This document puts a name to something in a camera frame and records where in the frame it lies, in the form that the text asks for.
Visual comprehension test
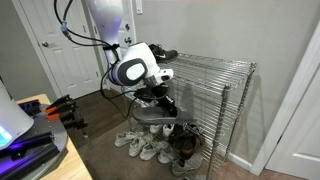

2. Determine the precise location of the black sneaker white swoosh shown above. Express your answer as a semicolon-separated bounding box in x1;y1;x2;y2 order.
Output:
148;43;180;65

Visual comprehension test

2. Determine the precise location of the grey robot mounting plate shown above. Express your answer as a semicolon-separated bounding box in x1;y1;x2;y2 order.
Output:
0;103;70;180

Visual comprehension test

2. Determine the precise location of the black clamp orange handle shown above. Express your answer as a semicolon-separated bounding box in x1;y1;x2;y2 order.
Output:
46;111;90;131
45;93;73;108
44;101;78;117

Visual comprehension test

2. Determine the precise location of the dark brown shoe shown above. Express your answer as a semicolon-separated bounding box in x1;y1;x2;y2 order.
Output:
181;123;206;148
171;133;198;160

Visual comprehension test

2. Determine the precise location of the dark blue bracket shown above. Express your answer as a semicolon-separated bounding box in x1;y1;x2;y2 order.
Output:
17;98;42;117

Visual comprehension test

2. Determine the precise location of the grey slide slipper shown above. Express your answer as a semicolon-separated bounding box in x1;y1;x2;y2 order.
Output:
131;106;195;126

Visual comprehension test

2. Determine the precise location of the chrome wire shoe rack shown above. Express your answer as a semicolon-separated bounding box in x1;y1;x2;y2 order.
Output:
119;53;258;180

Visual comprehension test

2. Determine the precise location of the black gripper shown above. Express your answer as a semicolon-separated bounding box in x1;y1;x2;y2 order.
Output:
150;83;179;117

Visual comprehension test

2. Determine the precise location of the black aluminium rail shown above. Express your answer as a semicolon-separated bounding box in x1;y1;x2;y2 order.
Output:
0;130;56;161
0;143;62;180

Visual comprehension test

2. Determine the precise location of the grey sneaker orange accent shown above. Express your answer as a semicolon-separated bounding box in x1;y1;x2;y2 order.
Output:
171;152;205;177

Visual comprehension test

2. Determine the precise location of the white light switch plate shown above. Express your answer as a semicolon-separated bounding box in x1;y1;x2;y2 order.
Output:
135;0;144;15

